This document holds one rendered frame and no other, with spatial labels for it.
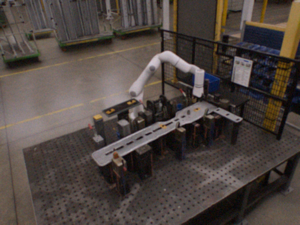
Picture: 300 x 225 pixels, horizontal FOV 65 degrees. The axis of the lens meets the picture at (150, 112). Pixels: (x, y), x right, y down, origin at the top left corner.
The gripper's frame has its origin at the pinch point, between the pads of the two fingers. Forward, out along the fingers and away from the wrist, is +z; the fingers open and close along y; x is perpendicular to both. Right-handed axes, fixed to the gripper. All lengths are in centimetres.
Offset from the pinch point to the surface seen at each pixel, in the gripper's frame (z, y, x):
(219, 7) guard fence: -60, -109, 160
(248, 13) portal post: -15, -194, 378
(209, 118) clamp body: 7.9, 23.1, -7.8
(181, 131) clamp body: 8.3, 21.8, -42.6
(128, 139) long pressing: 12, -5, -82
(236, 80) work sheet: -6, 6, 55
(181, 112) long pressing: 12.1, -6.2, -15.8
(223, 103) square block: 6.9, 14.9, 23.7
